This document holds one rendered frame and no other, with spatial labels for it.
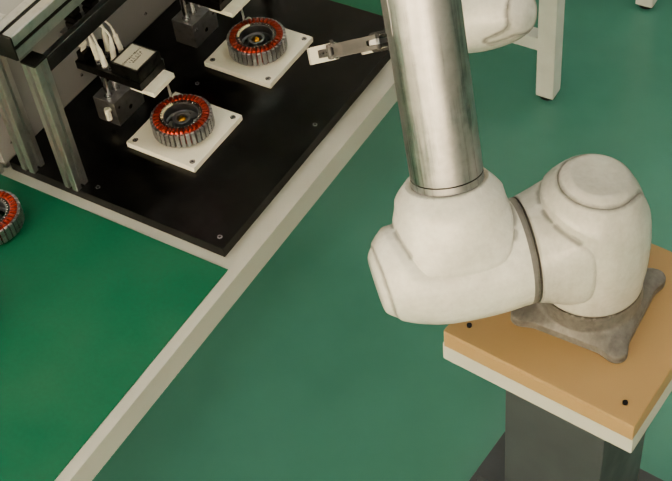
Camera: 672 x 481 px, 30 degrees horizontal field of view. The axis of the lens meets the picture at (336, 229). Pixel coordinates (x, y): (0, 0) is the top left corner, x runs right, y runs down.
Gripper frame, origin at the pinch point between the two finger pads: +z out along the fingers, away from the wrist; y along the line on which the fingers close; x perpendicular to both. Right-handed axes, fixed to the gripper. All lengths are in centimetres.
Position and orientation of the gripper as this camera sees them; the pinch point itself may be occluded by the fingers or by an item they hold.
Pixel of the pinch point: (340, 50)
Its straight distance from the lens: 227.8
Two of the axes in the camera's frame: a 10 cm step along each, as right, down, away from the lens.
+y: 6.9, -2.3, 6.9
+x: -2.0, -9.7, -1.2
